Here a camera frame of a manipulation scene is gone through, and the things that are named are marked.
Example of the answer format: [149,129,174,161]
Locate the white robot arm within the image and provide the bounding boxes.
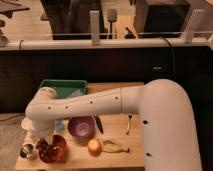
[22,79,202,171]

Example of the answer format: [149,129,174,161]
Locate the black cable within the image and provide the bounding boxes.
[161,36,178,81]

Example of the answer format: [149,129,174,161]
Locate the red bowl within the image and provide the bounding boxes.
[39,135,67,163]

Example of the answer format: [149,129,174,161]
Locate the white railing frame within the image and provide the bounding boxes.
[0,9,213,52]

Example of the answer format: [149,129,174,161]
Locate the green plastic bin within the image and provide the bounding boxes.
[40,79,87,99]

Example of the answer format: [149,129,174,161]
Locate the purple bowl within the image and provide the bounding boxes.
[68,116,95,138]

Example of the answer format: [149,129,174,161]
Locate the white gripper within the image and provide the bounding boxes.
[21,117,54,144]

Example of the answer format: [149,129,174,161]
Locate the small metal cup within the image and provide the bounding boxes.
[19,144,36,160]

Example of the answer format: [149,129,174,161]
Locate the black handled knife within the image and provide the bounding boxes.
[95,116,104,134]

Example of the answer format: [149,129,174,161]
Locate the wooden cutting board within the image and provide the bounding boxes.
[15,88,144,171]

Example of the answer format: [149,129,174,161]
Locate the silver spoon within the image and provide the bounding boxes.
[126,114,132,135]

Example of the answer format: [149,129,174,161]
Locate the blue sponge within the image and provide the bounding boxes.
[54,119,64,131]

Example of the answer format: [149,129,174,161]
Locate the dark red grapes bunch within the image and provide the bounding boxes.
[36,138,53,155]

